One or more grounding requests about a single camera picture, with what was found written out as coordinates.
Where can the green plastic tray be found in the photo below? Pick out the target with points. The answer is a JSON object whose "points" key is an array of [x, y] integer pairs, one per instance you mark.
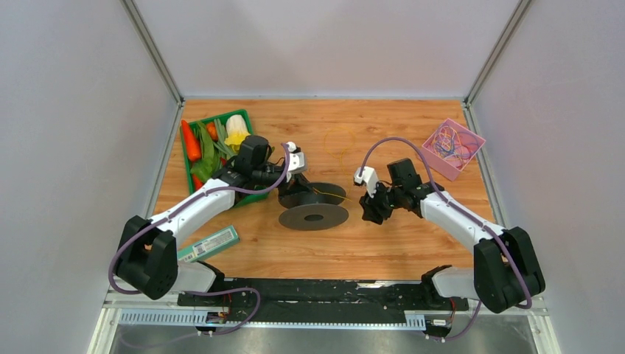
{"points": [[220, 158]]}

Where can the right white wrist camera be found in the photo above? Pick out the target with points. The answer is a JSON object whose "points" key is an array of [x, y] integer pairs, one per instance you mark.
{"points": [[366, 177]]}

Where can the teal rectangular box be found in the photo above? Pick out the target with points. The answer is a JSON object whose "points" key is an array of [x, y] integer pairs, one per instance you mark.
{"points": [[209, 246]]}

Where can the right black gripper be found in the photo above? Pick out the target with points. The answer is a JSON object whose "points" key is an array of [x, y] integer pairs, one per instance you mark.
{"points": [[371, 209]]}

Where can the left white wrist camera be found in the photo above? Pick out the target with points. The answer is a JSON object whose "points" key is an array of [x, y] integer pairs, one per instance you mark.
{"points": [[297, 160]]}

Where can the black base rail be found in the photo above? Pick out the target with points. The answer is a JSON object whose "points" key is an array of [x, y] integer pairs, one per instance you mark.
{"points": [[324, 302]]}

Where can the yellow white cabbage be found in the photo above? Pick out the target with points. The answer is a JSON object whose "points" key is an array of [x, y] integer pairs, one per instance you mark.
{"points": [[237, 131]]}

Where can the green long beans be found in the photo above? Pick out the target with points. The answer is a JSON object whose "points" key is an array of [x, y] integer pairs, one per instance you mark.
{"points": [[221, 142]]}

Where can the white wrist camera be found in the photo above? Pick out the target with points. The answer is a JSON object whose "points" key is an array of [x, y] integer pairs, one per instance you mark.
{"points": [[297, 160], [366, 177]]}

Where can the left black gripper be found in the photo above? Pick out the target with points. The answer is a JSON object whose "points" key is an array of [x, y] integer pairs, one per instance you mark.
{"points": [[297, 182]]}

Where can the dark grey cable spool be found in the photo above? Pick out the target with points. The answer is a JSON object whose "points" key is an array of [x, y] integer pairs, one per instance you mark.
{"points": [[314, 207]]}

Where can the pink plastic box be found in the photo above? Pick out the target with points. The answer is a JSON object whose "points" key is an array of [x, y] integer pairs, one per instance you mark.
{"points": [[450, 148]]}

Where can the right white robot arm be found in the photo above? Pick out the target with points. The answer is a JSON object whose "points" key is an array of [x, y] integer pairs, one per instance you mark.
{"points": [[505, 271]]}

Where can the orange carrot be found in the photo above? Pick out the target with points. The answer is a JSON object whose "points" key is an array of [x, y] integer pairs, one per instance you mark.
{"points": [[191, 142]]}

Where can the small orange tomato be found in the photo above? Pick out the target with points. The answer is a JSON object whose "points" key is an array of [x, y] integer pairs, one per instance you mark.
{"points": [[212, 131]]}

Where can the green leafy vegetable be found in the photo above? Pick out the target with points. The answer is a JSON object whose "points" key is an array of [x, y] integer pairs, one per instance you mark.
{"points": [[204, 167]]}

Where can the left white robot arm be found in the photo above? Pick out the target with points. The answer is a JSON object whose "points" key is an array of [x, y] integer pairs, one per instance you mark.
{"points": [[147, 262]]}

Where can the small red pepper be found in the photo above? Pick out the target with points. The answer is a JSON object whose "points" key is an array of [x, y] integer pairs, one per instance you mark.
{"points": [[197, 183]]}

